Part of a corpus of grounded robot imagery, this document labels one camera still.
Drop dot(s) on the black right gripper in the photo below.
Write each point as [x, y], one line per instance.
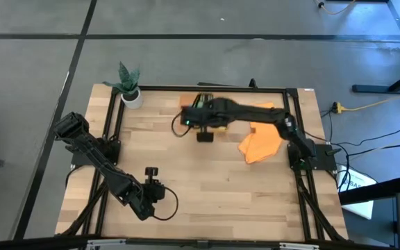
[203, 114]

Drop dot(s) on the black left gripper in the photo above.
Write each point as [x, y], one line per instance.
[154, 192]

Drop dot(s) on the orange microfiber towel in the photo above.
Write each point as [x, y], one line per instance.
[262, 142]

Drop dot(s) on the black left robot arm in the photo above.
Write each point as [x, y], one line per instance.
[96, 159]

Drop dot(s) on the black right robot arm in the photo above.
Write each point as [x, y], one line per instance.
[266, 114]

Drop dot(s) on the orange translucent plastic basket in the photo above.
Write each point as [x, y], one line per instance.
[185, 100]

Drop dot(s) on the thin black rod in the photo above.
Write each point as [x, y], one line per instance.
[221, 84]

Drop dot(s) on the aluminium rig crossbar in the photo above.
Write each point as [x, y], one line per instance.
[116, 243]

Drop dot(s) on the snake plant in white pot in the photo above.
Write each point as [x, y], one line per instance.
[128, 87]

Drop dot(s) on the white printed box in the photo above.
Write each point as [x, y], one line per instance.
[359, 184]

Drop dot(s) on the black desk crossbar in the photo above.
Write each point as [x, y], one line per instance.
[373, 191]

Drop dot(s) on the black aluminium table frame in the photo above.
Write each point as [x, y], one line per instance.
[221, 89]

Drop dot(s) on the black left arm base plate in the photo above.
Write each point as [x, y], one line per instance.
[111, 154]

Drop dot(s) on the black mount clamp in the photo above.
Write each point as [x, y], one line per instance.
[252, 83]

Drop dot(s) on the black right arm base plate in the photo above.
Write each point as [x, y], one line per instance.
[325, 159]

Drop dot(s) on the black desk leg frame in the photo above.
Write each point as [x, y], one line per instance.
[370, 88]

